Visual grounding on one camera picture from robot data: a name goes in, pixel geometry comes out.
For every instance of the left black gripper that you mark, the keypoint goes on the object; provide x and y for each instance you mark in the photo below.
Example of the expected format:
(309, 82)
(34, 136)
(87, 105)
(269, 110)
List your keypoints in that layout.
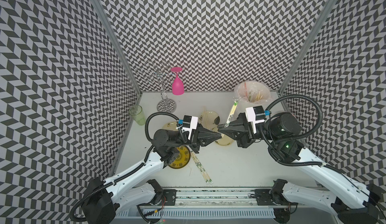
(199, 137)

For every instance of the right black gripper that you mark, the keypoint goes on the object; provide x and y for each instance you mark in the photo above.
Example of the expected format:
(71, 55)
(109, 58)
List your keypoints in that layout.
(244, 132)

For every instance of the green chopsticks pair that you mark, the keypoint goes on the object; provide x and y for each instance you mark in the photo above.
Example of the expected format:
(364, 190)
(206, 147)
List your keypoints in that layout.
(202, 170)
(231, 114)

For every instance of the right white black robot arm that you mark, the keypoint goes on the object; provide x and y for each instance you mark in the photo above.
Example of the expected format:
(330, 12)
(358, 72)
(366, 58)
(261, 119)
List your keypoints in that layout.
(349, 200)

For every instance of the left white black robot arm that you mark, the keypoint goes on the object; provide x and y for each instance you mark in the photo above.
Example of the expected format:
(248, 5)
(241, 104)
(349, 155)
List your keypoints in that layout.
(132, 172)

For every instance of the cream plate centre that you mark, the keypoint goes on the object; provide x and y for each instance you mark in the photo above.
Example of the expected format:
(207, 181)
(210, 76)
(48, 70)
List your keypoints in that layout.
(224, 140)

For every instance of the cream plate with dark mark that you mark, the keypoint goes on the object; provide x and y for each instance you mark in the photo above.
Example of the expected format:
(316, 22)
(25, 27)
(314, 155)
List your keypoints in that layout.
(213, 119)

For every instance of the dark yellow patterned plate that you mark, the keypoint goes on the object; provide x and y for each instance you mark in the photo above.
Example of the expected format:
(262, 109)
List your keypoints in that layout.
(183, 159)

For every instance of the cream plate left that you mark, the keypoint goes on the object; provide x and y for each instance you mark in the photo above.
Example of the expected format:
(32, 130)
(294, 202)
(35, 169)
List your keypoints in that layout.
(171, 126)

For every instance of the white bin with plastic bag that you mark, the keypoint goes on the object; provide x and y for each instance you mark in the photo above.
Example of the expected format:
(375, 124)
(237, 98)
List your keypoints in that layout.
(252, 93)

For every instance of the pink plastic goblet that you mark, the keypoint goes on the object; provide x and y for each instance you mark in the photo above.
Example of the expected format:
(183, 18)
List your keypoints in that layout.
(177, 86)

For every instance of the green translucent plastic cup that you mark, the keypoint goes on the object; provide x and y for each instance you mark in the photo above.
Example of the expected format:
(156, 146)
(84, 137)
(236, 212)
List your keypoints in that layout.
(137, 114)

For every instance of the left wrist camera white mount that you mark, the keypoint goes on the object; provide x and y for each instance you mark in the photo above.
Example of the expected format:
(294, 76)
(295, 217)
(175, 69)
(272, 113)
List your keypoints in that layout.
(187, 125)

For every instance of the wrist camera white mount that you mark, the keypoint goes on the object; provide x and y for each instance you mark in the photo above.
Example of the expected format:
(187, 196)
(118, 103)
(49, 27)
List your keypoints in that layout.
(256, 115)
(187, 125)

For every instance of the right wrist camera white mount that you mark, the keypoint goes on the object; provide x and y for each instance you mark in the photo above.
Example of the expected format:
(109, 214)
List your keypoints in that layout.
(256, 115)

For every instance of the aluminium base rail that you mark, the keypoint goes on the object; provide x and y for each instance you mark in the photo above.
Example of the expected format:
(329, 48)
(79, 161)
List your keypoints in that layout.
(229, 203)

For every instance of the metal wire cup rack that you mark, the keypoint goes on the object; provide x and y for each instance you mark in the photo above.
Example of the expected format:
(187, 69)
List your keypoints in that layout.
(155, 73)

